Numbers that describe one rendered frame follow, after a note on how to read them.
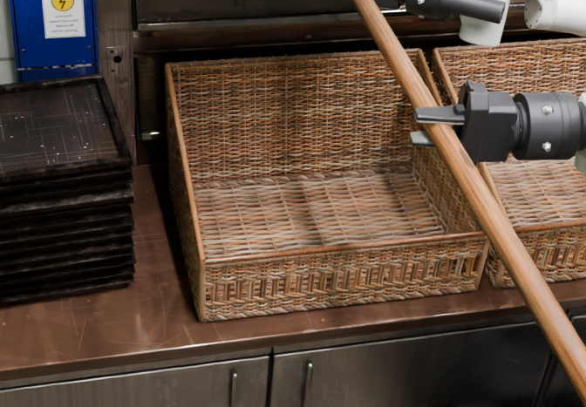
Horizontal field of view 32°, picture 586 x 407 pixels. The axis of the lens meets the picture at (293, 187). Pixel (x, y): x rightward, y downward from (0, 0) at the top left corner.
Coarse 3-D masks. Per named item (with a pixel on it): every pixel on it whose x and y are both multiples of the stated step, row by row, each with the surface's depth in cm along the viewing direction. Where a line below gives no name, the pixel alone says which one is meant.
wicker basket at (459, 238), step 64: (192, 64) 207; (256, 64) 211; (384, 64) 218; (192, 128) 213; (320, 128) 220; (384, 128) 224; (192, 192) 187; (256, 192) 218; (320, 192) 219; (384, 192) 221; (448, 192) 208; (192, 256) 190; (256, 256) 181; (320, 256) 184; (384, 256) 188; (448, 256) 192
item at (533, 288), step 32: (352, 0) 157; (384, 32) 147; (416, 96) 135; (448, 128) 129; (448, 160) 125; (480, 192) 119; (480, 224) 117; (512, 256) 111; (544, 288) 107; (544, 320) 104; (576, 352) 100; (576, 384) 98
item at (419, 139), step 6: (414, 132) 133; (420, 132) 133; (426, 132) 133; (414, 138) 132; (420, 138) 132; (426, 138) 132; (414, 144) 132; (420, 144) 132; (426, 144) 132; (432, 144) 132
